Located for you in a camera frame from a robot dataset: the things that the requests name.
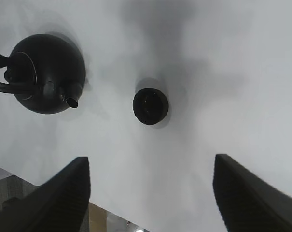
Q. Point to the black round teapot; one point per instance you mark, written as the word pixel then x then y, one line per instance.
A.
pixel 45 73

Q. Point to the small black teacup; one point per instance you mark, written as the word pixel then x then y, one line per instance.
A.
pixel 150 106

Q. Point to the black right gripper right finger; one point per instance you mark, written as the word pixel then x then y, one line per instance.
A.
pixel 246 202

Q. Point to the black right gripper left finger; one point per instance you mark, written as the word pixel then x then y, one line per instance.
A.
pixel 59 205

